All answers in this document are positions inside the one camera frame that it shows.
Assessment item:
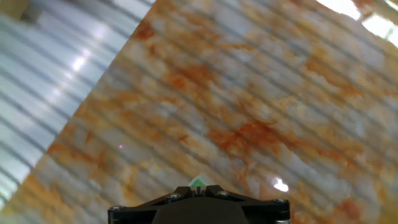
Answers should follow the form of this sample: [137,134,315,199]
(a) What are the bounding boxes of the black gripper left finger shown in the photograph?
[108,185,198,224]

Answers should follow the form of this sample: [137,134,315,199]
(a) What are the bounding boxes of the green-topped pipette tip box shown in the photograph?
[187,174,208,189]

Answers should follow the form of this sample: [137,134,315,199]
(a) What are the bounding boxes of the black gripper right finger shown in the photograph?
[200,185,291,224]

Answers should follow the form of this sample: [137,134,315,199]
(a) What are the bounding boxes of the orange marble pattern mat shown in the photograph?
[0,0,398,224]

